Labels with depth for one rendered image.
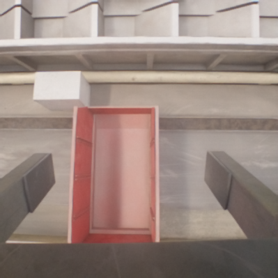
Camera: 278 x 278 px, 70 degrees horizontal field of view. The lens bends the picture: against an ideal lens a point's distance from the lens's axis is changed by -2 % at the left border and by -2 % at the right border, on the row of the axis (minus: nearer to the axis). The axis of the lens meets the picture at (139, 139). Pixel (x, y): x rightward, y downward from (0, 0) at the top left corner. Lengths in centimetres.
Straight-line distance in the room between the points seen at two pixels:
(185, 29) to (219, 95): 23
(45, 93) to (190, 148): 42
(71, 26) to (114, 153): 34
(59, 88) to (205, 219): 52
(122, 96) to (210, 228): 45
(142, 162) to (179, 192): 13
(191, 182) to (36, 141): 47
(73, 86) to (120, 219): 38
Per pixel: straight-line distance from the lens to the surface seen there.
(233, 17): 55
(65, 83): 57
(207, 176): 17
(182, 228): 62
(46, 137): 66
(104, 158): 59
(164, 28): 50
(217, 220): 63
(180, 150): 60
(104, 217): 61
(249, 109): 68
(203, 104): 64
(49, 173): 17
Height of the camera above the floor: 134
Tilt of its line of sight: 82 degrees down
